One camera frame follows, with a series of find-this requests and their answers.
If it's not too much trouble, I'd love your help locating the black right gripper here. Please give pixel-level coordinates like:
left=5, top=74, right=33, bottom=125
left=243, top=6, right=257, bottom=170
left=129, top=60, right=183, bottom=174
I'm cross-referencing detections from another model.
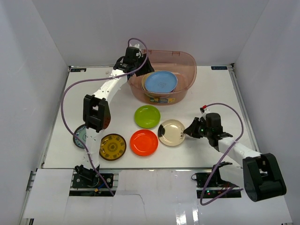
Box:
left=184, top=117, right=211, bottom=139

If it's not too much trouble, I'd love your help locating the light blue plastic plate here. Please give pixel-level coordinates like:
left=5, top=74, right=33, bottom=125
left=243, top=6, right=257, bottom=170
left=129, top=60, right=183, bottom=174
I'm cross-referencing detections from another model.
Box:
left=144, top=71, right=178, bottom=93

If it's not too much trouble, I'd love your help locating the cream plate with black flowers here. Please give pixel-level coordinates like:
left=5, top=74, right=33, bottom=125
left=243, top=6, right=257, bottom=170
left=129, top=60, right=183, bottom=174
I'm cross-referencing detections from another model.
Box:
left=157, top=119, right=186, bottom=147

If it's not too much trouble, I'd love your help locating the pale yellow plastic plate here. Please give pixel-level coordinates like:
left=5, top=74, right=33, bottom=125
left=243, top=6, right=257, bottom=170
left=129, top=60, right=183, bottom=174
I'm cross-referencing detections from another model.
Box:
left=141, top=72, right=153, bottom=91

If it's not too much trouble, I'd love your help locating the orange plastic plate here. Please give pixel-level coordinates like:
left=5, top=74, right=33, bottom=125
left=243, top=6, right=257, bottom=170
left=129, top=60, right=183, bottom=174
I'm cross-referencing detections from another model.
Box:
left=130, top=129, right=158, bottom=157

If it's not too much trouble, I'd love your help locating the small blue patterned plate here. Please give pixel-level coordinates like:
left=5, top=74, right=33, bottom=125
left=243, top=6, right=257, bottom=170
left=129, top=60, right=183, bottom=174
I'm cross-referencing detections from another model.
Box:
left=73, top=124, right=86, bottom=149

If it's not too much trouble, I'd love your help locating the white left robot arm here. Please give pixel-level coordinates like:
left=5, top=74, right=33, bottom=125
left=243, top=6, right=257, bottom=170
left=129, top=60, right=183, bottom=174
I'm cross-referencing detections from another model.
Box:
left=75, top=44, right=154, bottom=187

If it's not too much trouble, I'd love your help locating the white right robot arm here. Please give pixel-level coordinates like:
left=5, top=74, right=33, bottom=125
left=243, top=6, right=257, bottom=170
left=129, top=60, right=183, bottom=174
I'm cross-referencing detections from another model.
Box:
left=184, top=112, right=287, bottom=202

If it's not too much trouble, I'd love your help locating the pink translucent plastic bin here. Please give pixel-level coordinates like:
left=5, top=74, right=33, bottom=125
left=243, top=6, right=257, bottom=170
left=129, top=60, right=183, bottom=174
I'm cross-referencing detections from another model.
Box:
left=128, top=50, right=197, bottom=105

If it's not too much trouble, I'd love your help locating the lime green plastic plate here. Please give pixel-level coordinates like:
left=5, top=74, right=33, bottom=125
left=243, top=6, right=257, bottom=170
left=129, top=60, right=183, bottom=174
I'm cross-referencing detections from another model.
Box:
left=134, top=105, right=161, bottom=128

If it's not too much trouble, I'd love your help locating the right dark table label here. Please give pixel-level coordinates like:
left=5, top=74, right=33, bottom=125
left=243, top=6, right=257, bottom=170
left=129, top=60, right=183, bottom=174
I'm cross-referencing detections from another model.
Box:
left=211, top=66, right=228, bottom=70

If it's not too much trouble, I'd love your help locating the dark table label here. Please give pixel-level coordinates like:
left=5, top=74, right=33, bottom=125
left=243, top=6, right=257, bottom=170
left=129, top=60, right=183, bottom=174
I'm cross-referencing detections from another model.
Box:
left=211, top=66, right=228, bottom=70
left=70, top=68, right=86, bottom=73

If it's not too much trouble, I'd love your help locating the left dark table label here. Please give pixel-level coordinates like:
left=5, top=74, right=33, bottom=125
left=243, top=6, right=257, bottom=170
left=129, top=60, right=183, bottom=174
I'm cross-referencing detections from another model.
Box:
left=70, top=68, right=86, bottom=73

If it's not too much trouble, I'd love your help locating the yellow patterned brown-rimmed plate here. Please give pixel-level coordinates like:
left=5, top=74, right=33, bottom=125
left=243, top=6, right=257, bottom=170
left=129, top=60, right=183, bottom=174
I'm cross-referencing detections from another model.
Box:
left=99, top=134, right=127, bottom=161

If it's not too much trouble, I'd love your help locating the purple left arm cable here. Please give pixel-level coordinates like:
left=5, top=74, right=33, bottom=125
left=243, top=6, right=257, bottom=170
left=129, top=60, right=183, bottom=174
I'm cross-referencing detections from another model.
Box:
left=60, top=37, right=149, bottom=196

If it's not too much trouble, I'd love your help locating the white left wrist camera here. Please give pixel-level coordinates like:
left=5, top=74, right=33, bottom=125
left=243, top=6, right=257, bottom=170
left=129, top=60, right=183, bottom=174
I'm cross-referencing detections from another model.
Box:
left=129, top=44, right=143, bottom=58

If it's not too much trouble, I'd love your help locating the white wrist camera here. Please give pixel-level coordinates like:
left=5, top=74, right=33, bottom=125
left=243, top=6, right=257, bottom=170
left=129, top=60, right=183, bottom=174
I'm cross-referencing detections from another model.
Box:
left=200, top=105, right=211, bottom=120
left=129, top=44, right=143, bottom=58

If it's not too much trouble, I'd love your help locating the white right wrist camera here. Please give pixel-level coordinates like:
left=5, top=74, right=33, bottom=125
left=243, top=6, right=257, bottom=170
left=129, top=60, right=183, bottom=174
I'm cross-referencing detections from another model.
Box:
left=200, top=105, right=211, bottom=120

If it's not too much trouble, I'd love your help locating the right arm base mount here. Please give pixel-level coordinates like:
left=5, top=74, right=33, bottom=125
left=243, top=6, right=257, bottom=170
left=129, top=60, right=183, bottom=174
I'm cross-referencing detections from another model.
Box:
left=191, top=172, right=241, bottom=199

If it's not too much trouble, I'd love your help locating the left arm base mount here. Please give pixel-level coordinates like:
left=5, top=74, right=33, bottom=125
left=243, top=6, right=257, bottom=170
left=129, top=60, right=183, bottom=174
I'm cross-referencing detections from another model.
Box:
left=69, top=173, right=113, bottom=197

